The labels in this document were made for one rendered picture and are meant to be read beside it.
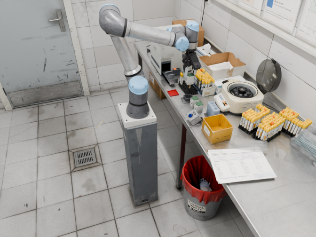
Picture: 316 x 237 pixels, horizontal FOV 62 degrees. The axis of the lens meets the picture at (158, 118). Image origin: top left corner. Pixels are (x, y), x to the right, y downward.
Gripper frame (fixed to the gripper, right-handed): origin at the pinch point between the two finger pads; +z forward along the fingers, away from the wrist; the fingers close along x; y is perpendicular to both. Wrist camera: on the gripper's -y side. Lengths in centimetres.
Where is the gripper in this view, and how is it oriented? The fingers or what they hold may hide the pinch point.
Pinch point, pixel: (189, 77)
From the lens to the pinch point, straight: 177.2
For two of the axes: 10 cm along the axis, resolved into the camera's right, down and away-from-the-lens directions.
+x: -9.6, 1.9, -2.2
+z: 0.0, 7.7, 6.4
